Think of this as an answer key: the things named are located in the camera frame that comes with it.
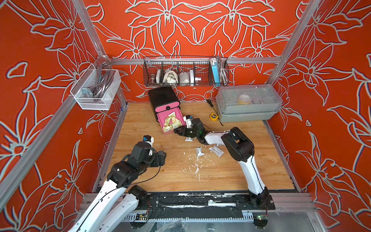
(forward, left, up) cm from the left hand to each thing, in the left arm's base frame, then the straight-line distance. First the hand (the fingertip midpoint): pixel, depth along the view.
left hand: (160, 153), depth 73 cm
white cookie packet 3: (+9, -21, -13) cm, 27 cm away
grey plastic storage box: (+40, -50, +1) cm, 64 cm away
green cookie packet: (+29, -5, -12) cm, 31 cm away
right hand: (+21, -3, -11) cm, 24 cm away
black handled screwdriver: (+56, -30, -14) cm, 65 cm away
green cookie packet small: (+29, +1, -8) cm, 30 cm away
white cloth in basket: (+45, -1, +16) cm, 47 cm away
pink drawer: (+32, +5, -8) cm, 33 cm away
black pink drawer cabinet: (+37, +4, +2) cm, 37 cm away
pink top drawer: (+34, +2, -1) cm, 34 cm away
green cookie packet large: (+24, +1, -11) cm, 27 cm away
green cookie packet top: (+31, -2, -9) cm, 32 cm away
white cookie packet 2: (+11, -33, -15) cm, 38 cm away
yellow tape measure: (+39, -33, -14) cm, 53 cm away
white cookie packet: (+18, -14, -14) cm, 27 cm away
